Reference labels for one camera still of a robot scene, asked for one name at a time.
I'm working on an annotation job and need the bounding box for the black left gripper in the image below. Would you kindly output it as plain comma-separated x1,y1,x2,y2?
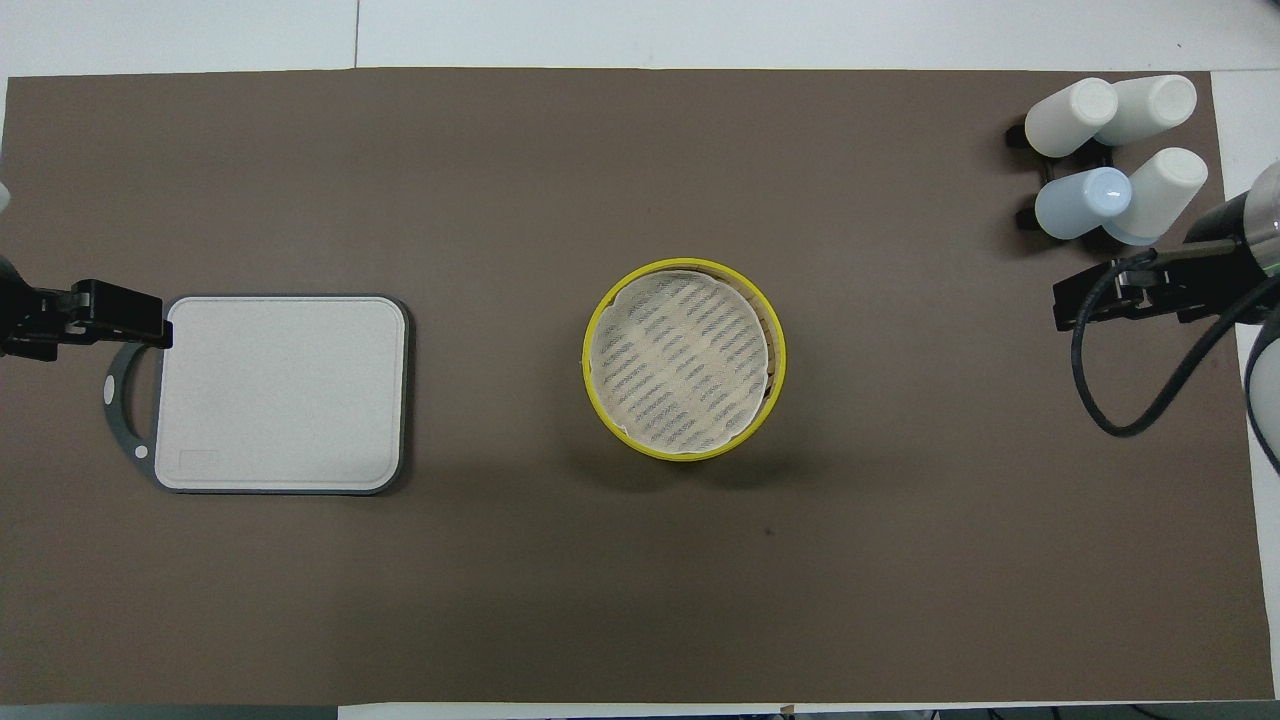
0,255,174,362

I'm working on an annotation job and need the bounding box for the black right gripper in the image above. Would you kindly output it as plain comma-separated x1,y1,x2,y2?
1052,195,1264,332

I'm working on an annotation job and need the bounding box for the light blue cup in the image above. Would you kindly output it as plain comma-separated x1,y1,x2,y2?
1034,166,1134,241

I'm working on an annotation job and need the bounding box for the black cup rack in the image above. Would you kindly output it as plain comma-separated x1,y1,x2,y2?
1004,118,1117,234

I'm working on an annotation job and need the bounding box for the brown table mat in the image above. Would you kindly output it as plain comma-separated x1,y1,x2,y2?
0,68,1277,707

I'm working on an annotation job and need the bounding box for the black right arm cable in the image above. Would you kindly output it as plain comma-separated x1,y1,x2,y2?
1071,240,1280,438

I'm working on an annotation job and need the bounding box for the grey cutting board with handle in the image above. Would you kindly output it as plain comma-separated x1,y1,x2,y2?
103,293,412,497

